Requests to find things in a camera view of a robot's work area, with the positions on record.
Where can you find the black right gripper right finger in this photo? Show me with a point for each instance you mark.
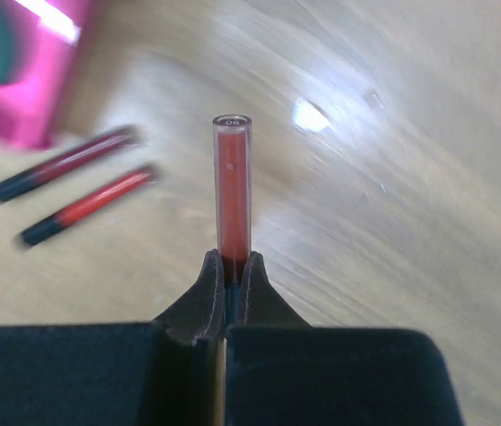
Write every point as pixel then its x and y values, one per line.
pixel 280 370

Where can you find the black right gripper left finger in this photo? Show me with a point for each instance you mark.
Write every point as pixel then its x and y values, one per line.
pixel 157 372

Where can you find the pink bottom drawer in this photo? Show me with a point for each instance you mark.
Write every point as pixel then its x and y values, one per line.
pixel 46 37

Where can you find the bright red lip gloss tube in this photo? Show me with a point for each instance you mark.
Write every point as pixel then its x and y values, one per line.
pixel 77 211

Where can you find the dark red lip gloss tube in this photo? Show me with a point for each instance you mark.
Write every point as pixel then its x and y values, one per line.
pixel 60 165

